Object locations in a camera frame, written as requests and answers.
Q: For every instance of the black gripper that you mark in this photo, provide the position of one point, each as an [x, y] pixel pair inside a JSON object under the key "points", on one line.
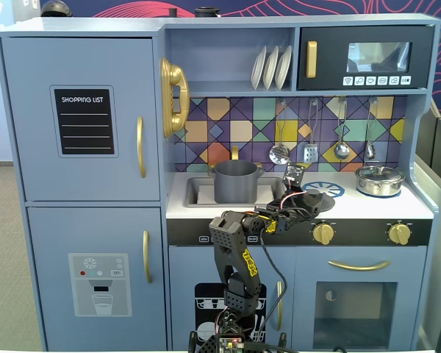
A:
{"points": [[309, 204]]}

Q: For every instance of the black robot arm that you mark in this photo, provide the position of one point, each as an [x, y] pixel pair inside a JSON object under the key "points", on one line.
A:
{"points": [[228, 239]]}

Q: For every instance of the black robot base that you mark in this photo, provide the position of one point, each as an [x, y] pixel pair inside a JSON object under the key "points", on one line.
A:
{"points": [[224, 343]]}

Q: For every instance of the steel pot lid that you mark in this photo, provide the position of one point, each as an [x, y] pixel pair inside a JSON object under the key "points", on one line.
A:
{"points": [[379, 172]]}

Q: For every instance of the gold stove knob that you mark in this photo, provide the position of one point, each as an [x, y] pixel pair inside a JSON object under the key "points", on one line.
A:
{"points": [[400, 233], [323, 233]]}

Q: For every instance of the steel slotted spatula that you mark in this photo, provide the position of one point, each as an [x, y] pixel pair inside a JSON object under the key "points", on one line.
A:
{"points": [[311, 152]]}

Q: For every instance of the steel ladle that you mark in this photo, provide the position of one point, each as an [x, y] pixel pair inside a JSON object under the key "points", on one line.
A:
{"points": [[341, 150]]}

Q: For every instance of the steel slotted skimmer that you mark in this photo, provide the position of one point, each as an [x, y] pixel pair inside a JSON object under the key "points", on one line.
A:
{"points": [[279, 153]]}

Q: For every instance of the steel pot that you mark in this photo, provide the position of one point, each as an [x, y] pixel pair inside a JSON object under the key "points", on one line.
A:
{"points": [[378, 187]]}

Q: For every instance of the steel spoon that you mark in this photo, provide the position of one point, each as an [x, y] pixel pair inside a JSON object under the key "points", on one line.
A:
{"points": [[370, 149]]}

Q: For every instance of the gray pot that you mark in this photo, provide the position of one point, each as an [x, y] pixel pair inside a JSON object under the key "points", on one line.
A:
{"points": [[235, 184]]}

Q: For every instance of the blue oven door with window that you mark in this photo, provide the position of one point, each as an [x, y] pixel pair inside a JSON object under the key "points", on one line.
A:
{"points": [[305, 287]]}

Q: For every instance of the gold faucet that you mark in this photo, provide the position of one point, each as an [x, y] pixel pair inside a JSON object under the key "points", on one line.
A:
{"points": [[235, 152]]}

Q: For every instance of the gray sink basin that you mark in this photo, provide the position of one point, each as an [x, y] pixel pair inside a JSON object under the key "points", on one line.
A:
{"points": [[202, 195]]}

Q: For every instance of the white plate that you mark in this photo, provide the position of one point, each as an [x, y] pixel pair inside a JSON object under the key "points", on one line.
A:
{"points": [[270, 68], [258, 68], [283, 68]]}

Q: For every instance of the black microwave door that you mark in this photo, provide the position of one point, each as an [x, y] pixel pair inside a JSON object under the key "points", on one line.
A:
{"points": [[330, 59]]}

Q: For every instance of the dishwasher door with dish print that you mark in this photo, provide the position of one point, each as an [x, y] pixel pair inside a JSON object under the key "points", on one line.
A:
{"points": [[183, 279]]}

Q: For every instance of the blue toy kitchen unit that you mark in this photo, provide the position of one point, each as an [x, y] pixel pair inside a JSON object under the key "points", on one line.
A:
{"points": [[224, 55]]}

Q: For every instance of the gold toy telephone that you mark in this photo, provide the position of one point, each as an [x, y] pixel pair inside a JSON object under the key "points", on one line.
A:
{"points": [[174, 95]]}

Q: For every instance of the black round container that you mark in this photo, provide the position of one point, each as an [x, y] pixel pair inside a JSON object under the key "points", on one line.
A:
{"points": [[207, 12]]}

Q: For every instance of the small black cylinder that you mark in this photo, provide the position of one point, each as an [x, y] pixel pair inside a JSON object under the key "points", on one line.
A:
{"points": [[173, 13]]}

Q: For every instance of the blue fridge door with dispenser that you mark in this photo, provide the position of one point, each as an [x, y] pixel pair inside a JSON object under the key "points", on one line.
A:
{"points": [[51, 235]]}

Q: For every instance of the fridge door with shopping list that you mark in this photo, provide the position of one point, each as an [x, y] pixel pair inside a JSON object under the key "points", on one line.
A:
{"points": [[29, 147]]}

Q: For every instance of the black helmet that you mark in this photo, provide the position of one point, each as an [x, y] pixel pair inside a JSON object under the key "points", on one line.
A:
{"points": [[56, 8]]}

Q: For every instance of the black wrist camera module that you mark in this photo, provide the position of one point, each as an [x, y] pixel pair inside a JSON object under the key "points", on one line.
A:
{"points": [[293, 174]]}

